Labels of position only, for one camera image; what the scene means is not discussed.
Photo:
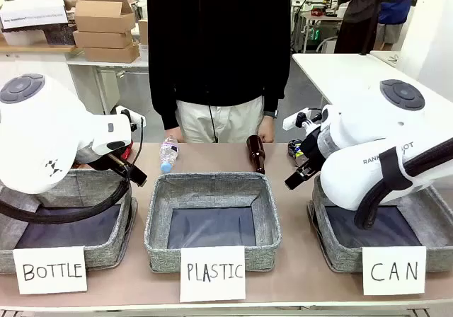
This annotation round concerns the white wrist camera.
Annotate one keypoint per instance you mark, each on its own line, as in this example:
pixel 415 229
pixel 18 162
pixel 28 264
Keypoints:
pixel 124 113
pixel 295 119

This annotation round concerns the small upright cardboard box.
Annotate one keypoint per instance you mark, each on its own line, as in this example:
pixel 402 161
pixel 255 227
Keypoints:
pixel 143 32

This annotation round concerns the white box with printed label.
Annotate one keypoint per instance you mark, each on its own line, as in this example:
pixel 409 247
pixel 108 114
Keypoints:
pixel 32 12

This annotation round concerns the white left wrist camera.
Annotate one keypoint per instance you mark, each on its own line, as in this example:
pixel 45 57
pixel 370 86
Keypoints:
pixel 124 113

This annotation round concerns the grey fabric basket can label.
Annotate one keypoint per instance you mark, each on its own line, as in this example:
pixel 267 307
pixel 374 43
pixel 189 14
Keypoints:
pixel 339 257

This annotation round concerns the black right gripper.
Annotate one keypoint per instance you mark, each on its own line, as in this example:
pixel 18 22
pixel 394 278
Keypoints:
pixel 312 150

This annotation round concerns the wide flat cardboard box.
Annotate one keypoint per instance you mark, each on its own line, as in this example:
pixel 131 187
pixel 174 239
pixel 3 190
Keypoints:
pixel 111 54

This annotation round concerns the dark wrist watch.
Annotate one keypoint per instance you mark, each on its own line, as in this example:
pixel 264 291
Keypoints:
pixel 272 114

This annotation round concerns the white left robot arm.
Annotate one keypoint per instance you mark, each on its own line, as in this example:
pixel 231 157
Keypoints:
pixel 35 136

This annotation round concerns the background workbench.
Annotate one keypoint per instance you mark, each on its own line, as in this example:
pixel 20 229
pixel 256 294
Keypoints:
pixel 318 20

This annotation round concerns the white paper sign PLASTIC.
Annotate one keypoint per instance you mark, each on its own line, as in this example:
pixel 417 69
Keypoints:
pixel 212 274

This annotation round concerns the open cardboard box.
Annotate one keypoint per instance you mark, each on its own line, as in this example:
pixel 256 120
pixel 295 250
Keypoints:
pixel 102 18

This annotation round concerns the background person in brown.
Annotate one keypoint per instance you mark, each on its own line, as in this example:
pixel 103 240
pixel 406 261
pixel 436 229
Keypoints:
pixel 357 12

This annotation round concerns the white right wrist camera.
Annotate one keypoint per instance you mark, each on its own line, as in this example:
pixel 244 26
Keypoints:
pixel 295 119

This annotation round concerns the white plastic container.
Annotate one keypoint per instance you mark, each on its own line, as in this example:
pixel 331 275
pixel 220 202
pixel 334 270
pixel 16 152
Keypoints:
pixel 24 37

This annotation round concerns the person in black sweater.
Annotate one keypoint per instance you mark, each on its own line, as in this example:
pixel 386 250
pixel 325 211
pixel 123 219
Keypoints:
pixel 212 48

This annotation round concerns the grey fabric basket plastic label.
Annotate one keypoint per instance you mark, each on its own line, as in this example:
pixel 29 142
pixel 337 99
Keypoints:
pixel 212 189

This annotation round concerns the flat closed cardboard box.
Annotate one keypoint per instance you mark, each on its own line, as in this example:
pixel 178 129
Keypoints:
pixel 102 39

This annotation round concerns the wooden shelf board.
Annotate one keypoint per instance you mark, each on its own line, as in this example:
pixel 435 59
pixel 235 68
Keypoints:
pixel 35 48

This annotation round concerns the dark mesh crate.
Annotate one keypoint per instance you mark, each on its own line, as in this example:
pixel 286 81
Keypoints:
pixel 62 35

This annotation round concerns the white paper sign BOTTLE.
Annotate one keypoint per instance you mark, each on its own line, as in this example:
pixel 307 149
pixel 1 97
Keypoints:
pixel 49 271

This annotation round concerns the white paper sign CAN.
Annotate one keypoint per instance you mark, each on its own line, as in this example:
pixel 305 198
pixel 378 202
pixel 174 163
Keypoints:
pixel 394 271

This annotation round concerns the person's left forearm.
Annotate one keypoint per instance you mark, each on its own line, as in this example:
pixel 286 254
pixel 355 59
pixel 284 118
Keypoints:
pixel 277 90

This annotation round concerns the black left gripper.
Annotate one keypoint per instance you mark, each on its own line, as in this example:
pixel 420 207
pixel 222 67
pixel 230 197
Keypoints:
pixel 115 163

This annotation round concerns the person's left hand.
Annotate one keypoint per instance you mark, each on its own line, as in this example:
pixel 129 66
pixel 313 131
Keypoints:
pixel 267 129

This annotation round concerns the small water bottle pink label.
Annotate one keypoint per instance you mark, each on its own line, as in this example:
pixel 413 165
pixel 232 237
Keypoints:
pixel 168 154

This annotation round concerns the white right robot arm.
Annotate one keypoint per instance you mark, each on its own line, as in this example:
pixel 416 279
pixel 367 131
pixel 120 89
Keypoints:
pixel 354 175

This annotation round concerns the person's right forearm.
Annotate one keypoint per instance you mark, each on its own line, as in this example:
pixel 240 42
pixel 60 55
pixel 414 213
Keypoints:
pixel 164 104

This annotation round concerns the brown glass bottle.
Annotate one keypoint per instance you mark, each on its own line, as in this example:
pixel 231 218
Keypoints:
pixel 255 154

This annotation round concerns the grey fabric basket bottle label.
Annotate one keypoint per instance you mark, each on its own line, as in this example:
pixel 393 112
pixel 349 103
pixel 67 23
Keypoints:
pixel 106 253

